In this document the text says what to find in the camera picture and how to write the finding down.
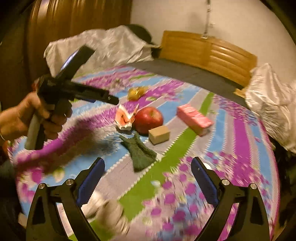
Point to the white satin cover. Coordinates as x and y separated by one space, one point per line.
274 103
125 44

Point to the red apple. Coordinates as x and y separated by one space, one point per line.
147 119

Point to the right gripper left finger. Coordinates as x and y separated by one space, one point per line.
44 222

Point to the grey paper ball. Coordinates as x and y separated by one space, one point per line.
107 214

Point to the pink rectangular box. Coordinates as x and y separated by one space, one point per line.
199 123

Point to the dark green cloth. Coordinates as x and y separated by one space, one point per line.
141 155

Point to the floral striped bedspread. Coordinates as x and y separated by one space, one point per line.
162 202

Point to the small golden ornament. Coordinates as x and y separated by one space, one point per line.
135 93

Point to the brown wooden wardrobe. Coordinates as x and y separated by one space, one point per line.
53 20

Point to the tan sponge block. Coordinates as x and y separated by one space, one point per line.
159 135

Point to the right white satin cover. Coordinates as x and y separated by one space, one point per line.
274 103

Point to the person left hand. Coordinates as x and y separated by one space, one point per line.
15 121

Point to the left white satin cover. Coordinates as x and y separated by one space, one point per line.
125 44

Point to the crumpled red white wrapper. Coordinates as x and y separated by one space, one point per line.
124 119

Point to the wooden headboard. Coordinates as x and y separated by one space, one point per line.
211 54

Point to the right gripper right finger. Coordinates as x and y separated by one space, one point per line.
250 222

